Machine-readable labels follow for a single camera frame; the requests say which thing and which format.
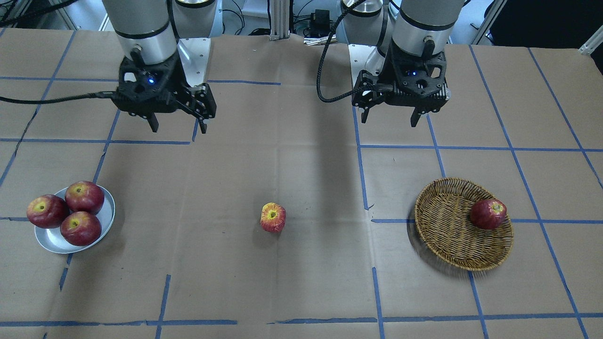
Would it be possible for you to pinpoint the yellow-red apple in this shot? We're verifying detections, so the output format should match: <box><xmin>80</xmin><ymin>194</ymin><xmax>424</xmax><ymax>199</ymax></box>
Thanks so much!
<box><xmin>260</xmin><ymin>202</ymin><xmax>286</xmax><ymax>233</ymax></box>

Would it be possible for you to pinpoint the aluminium frame post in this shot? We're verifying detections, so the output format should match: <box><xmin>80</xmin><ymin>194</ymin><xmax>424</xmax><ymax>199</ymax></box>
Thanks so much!
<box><xmin>267</xmin><ymin>0</ymin><xmax>293</xmax><ymax>41</ymax></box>

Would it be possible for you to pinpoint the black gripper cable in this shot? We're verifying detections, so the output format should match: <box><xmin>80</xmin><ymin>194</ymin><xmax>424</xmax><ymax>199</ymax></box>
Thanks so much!
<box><xmin>0</xmin><ymin>92</ymin><xmax>116</xmax><ymax>105</ymax></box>
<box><xmin>317</xmin><ymin>0</ymin><xmax>368</xmax><ymax>103</ymax></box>

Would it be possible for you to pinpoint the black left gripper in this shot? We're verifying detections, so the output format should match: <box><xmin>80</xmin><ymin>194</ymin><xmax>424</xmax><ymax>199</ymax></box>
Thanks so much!
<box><xmin>351</xmin><ymin>40</ymin><xmax>450</xmax><ymax>128</ymax></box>

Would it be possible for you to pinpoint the woven wicker basket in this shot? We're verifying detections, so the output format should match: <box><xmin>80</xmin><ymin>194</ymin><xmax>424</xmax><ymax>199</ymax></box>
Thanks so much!
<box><xmin>414</xmin><ymin>177</ymin><xmax>514</xmax><ymax>272</ymax></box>

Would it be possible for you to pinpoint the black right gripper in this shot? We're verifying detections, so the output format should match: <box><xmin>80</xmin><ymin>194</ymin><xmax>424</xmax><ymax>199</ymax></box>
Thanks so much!
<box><xmin>112</xmin><ymin>49</ymin><xmax>217</xmax><ymax>134</ymax></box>

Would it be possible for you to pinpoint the red apple on plate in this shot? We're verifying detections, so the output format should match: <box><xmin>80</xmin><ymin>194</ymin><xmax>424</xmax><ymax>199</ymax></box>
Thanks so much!
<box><xmin>64</xmin><ymin>181</ymin><xmax>104</xmax><ymax>215</ymax></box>
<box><xmin>26</xmin><ymin>194</ymin><xmax>70</xmax><ymax>229</ymax></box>
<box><xmin>59</xmin><ymin>211</ymin><xmax>102</xmax><ymax>246</ymax></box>

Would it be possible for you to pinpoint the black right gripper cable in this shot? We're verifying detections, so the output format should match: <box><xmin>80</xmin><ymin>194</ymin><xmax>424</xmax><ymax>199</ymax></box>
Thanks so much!
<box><xmin>0</xmin><ymin>92</ymin><xmax>116</xmax><ymax>105</ymax></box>

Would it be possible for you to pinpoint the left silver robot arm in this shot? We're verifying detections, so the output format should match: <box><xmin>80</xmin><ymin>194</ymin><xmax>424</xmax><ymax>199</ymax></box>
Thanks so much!
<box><xmin>334</xmin><ymin>0</ymin><xmax>465</xmax><ymax>127</ymax></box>

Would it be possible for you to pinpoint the dark red apple in basket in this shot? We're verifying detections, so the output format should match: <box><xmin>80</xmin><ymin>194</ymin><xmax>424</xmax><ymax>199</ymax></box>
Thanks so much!
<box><xmin>469</xmin><ymin>198</ymin><xmax>507</xmax><ymax>230</ymax></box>

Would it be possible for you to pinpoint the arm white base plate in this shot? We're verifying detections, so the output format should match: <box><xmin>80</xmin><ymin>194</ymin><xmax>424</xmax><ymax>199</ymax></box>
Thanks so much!
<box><xmin>348</xmin><ymin>42</ymin><xmax>421</xmax><ymax>78</ymax></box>
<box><xmin>178</xmin><ymin>37</ymin><xmax>212</xmax><ymax>88</ymax></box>

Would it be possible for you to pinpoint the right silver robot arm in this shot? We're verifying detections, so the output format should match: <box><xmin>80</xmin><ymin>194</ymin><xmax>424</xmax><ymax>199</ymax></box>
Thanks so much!
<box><xmin>103</xmin><ymin>0</ymin><xmax>223</xmax><ymax>133</ymax></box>

